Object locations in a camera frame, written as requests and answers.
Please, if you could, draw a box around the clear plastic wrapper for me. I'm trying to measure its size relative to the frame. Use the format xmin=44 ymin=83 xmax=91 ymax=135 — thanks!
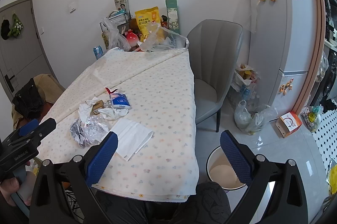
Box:
xmin=79 ymin=115 xmax=109 ymax=147

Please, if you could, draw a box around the white paper napkin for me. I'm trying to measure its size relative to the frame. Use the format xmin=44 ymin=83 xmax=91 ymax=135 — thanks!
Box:
xmin=111 ymin=118 xmax=154 ymax=161

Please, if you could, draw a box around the white tissue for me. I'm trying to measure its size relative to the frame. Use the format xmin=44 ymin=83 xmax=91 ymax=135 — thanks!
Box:
xmin=98 ymin=107 xmax=129 ymax=121
xmin=78 ymin=97 xmax=100 ymax=123

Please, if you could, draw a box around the small brown cardboard box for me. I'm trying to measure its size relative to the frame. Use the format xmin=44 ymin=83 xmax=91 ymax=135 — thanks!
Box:
xmin=91 ymin=100 xmax=104 ymax=115

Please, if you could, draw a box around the blue tissue packet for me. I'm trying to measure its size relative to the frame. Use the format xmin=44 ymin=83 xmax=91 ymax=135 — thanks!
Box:
xmin=110 ymin=93 xmax=131 ymax=109

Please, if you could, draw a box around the red white torn wrapper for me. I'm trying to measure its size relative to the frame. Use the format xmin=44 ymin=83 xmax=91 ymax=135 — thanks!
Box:
xmin=105 ymin=87 xmax=118 ymax=99

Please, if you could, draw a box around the silver foil blister pack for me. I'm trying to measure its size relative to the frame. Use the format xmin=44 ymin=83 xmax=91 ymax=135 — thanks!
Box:
xmin=70 ymin=118 xmax=86 ymax=148

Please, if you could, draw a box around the white round trash bin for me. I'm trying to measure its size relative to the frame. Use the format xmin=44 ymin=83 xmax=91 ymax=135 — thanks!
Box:
xmin=206 ymin=146 xmax=246 ymax=191

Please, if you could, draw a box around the clear trash bag on floor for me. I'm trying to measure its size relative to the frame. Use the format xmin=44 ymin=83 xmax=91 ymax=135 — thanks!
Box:
xmin=234 ymin=100 xmax=278 ymax=135

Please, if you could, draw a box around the person's left hand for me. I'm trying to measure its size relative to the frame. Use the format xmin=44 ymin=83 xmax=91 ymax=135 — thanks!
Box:
xmin=1 ymin=177 xmax=20 ymax=207

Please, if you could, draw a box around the brown chair with black bag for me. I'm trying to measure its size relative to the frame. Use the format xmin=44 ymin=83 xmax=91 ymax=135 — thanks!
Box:
xmin=11 ymin=74 xmax=65 ymax=129

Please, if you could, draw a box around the orange white cardboard box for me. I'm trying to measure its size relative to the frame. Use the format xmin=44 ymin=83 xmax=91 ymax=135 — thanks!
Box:
xmin=275 ymin=111 xmax=302 ymax=138

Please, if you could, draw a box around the white bag with bottles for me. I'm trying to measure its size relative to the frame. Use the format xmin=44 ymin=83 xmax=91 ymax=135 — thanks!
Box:
xmin=227 ymin=64 xmax=260 ymax=111

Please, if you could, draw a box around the fridge magnet cluster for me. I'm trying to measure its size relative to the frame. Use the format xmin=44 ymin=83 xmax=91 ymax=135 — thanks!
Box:
xmin=278 ymin=78 xmax=294 ymax=96

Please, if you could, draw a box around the smiley face plastic bag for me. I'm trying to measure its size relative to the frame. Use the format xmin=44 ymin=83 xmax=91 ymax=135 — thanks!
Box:
xmin=301 ymin=105 xmax=323 ymax=132

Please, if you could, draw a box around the floral white tablecloth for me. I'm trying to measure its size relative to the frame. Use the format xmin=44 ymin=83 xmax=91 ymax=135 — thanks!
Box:
xmin=38 ymin=49 xmax=199 ymax=202

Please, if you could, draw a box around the grey door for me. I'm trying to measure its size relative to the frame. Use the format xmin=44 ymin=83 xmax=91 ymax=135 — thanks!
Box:
xmin=1 ymin=0 xmax=55 ymax=100

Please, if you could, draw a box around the blue drink can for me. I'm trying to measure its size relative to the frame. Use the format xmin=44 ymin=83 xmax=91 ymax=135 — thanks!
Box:
xmin=93 ymin=45 xmax=104 ymax=60

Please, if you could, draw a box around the grey upholstered chair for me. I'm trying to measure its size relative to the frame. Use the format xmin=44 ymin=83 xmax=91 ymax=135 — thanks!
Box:
xmin=187 ymin=19 xmax=243 ymax=132

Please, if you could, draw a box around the small plastic bag on table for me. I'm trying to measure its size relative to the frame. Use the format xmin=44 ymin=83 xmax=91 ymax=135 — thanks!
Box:
xmin=99 ymin=18 xmax=131 ymax=52

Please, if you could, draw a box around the red bottle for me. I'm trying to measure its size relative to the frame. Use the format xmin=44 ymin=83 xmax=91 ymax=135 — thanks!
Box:
xmin=126 ymin=29 xmax=139 ymax=48

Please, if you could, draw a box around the clear plastic bag on table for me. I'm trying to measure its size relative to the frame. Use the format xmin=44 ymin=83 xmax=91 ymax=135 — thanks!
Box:
xmin=140 ymin=23 xmax=190 ymax=52

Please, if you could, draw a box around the white refrigerator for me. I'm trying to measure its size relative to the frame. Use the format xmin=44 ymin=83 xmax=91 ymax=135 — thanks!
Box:
xmin=248 ymin=0 xmax=317 ymax=115

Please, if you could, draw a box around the yellow snack bag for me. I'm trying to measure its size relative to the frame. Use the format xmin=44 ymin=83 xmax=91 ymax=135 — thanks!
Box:
xmin=135 ymin=7 xmax=160 ymax=42

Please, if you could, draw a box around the green tall box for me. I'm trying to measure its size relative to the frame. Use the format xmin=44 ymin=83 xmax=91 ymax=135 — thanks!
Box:
xmin=165 ymin=0 xmax=181 ymax=34

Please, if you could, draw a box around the wire basket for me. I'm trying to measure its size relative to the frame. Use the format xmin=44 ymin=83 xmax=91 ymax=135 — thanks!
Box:
xmin=108 ymin=9 xmax=132 ymax=27

